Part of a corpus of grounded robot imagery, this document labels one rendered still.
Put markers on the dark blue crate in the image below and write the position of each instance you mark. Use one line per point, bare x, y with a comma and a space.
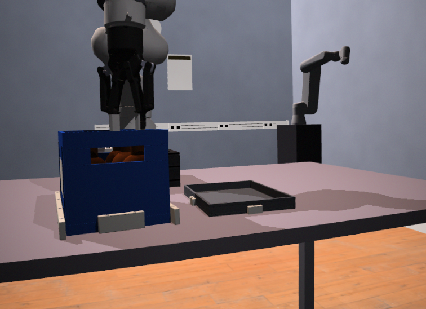
89, 190

